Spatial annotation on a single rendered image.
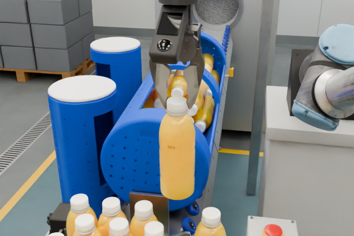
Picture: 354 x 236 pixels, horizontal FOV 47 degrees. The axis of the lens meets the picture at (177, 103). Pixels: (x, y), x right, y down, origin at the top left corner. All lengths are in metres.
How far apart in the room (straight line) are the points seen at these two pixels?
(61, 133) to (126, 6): 4.76
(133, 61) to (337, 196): 1.36
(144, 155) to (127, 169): 0.06
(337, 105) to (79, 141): 1.07
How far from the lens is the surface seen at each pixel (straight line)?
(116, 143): 1.05
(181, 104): 0.76
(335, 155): 1.23
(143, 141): 1.03
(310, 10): 6.10
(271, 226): 0.88
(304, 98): 1.03
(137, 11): 6.33
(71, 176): 1.82
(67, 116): 1.67
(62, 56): 4.59
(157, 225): 0.87
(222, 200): 2.76
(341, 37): 1.09
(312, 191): 1.29
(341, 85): 0.93
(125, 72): 2.26
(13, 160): 3.38
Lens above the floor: 1.68
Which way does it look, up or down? 24 degrees down
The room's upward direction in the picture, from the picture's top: straight up
